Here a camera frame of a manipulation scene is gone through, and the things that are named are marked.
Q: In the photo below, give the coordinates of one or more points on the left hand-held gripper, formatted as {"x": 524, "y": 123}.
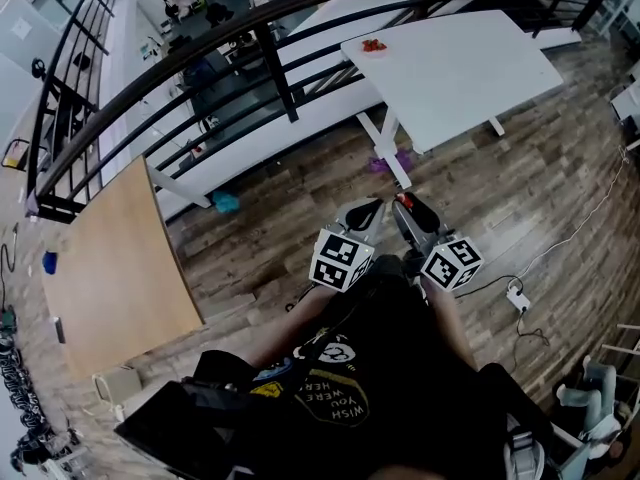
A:
{"x": 340, "y": 263}

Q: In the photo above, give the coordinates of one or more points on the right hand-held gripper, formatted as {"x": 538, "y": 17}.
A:
{"x": 450, "y": 265}

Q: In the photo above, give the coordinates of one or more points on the plate of red strawberries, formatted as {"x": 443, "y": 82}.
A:
{"x": 375, "y": 54}

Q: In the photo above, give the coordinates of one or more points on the black shoulder bag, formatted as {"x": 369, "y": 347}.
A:
{"x": 170, "y": 428}

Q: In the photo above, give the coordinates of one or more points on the person's right forearm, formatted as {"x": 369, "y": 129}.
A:
{"x": 450, "y": 323}

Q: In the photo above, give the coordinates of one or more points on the person's left forearm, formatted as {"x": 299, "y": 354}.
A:
{"x": 280, "y": 338}

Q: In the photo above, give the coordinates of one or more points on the purple plastic bag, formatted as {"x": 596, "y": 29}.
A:
{"x": 406, "y": 159}

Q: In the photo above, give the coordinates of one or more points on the white power strip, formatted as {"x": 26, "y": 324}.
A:
{"x": 517, "y": 298}

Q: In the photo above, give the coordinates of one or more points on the teal cloth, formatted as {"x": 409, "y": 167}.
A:
{"x": 226, "y": 202}

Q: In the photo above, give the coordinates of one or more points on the white table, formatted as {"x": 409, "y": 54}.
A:
{"x": 450, "y": 73}

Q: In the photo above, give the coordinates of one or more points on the black printed shirt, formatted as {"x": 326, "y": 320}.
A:
{"x": 400, "y": 393}

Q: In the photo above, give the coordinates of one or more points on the black railing with wooden handrail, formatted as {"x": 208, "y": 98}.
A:
{"x": 277, "y": 68}

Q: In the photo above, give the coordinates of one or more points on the white cabinet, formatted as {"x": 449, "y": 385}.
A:
{"x": 627, "y": 104}

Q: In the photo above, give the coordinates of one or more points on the white rack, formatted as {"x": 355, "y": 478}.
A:
{"x": 625, "y": 348}

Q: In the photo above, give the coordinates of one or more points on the light wooden table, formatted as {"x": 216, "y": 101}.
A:
{"x": 120, "y": 278}

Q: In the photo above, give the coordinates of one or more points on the beige box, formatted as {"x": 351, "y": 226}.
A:
{"x": 120, "y": 385}

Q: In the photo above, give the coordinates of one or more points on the blue cloth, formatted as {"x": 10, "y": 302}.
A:
{"x": 50, "y": 263}

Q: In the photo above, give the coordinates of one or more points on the small grey block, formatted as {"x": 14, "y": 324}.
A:
{"x": 59, "y": 330}

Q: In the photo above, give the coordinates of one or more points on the yellow black framed board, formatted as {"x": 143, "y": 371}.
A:
{"x": 15, "y": 154}

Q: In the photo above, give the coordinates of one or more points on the black headphones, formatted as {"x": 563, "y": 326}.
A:
{"x": 37, "y": 68}

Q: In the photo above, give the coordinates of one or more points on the green power tool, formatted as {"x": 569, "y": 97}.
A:
{"x": 6, "y": 318}

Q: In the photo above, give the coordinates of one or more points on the black white patterned cloth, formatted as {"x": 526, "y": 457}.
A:
{"x": 20, "y": 398}

